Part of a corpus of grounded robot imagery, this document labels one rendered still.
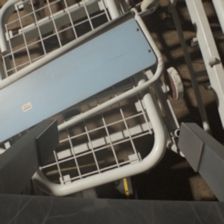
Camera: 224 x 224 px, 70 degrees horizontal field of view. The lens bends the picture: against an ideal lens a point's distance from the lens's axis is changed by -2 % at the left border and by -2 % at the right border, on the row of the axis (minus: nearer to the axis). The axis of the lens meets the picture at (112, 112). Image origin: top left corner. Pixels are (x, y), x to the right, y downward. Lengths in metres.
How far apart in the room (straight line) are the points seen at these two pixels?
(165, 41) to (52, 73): 0.83
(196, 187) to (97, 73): 0.91
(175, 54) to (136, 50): 0.63
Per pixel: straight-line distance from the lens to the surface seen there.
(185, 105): 1.13
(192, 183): 1.17
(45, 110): 0.65
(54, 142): 0.16
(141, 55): 0.61
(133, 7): 0.70
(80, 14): 0.88
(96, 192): 0.88
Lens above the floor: 1.08
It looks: 79 degrees down
